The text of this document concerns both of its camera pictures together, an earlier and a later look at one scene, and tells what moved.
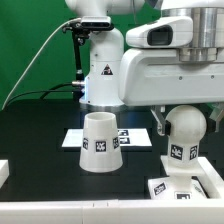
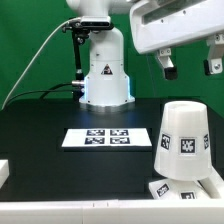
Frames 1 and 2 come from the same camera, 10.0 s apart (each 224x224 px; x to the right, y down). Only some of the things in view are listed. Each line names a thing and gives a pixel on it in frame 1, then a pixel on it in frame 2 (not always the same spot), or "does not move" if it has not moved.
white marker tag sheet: x=128 y=137 does not move
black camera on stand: x=80 y=28 does not move
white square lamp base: x=175 y=188 does not move
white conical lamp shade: x=101 y=148 -> x=183 y=150
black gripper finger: x=212 y=125 -> x=214 y=64
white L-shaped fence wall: x=208 y=210 does not move
